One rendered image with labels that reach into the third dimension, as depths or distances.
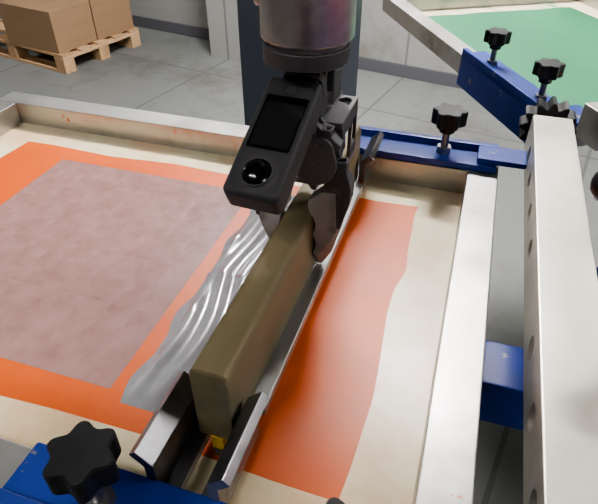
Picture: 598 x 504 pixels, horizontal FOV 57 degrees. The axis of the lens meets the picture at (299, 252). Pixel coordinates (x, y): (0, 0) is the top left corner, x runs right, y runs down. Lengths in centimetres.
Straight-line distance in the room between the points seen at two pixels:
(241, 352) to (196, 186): 41
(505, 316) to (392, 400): 155
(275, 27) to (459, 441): 34
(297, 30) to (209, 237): 32
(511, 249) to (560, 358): 190
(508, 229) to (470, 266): 187
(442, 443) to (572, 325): 14
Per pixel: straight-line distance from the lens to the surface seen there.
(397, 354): 54
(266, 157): 42
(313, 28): 43
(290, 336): 49
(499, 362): 60
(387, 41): 385
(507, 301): 210
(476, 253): 61
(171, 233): 69
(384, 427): 49
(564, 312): 49
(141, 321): 58
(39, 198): 81
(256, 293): 43
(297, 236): 49
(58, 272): 67
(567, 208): 62
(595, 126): 87
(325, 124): 48
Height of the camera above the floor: 135
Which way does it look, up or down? 39 degrees down
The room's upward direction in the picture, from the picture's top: straight up
